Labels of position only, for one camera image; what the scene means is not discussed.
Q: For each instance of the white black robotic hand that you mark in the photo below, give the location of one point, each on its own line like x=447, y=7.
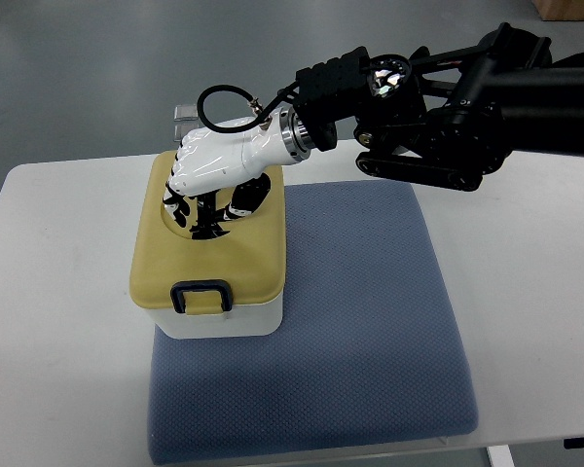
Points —
x=208, y=161

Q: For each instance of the black lid handle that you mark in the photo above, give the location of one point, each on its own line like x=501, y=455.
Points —
x=206, y=226

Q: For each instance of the yellow box lid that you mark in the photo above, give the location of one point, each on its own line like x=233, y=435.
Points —
x=251, y=257

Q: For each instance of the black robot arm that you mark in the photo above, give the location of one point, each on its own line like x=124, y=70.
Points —
x=446, y=120

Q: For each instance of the white storage box base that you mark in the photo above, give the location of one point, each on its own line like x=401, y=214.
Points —
x=242, y=321

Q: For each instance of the cardboard box corner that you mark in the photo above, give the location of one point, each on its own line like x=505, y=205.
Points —
x=560, y=10

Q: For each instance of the upper clear plastic packet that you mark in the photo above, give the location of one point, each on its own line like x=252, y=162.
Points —
x=185, y=112

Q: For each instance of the blue front latch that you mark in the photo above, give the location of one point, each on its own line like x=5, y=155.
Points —
x=181, y=289

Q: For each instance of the blue fabric cushion mat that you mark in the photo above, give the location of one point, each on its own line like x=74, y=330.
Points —
x=368, y=350

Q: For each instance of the black device at table edge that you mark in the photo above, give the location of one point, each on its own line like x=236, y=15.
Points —
x=574, y=443

